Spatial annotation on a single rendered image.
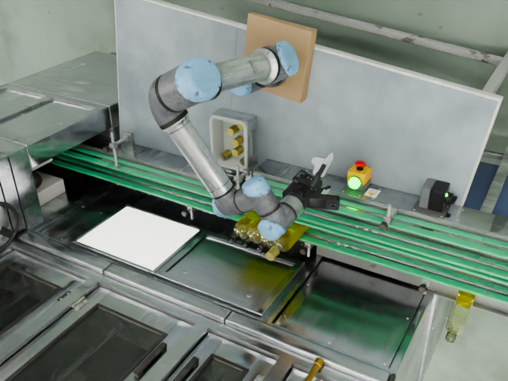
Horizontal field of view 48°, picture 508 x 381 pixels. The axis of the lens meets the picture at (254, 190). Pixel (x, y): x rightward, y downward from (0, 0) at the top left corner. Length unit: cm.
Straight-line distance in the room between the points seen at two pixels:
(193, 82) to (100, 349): 96
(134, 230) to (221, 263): 44
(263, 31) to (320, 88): 29
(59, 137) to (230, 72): 114
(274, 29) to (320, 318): 103
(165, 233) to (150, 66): 72
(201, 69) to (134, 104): 115
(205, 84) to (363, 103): 72
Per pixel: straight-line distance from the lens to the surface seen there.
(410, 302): 215
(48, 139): 258
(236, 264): 220
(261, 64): 180
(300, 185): 182
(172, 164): 254
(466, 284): 207
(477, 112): 198
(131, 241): 238
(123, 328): 206
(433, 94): 199
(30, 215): 261
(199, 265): 221
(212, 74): 158
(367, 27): 260
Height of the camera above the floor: 258
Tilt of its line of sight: 48 degrees down
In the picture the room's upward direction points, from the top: 131 degrees counter-clockwise
